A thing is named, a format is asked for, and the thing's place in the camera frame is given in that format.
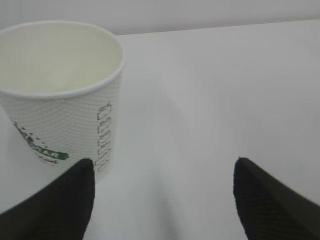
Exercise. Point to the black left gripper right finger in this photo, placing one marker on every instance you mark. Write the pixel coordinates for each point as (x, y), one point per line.
(269, 209)

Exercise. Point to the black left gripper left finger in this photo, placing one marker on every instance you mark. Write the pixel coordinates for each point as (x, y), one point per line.
(60, 211)

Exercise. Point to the white paper cup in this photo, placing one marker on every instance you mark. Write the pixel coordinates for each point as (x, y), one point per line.
(60, 84)

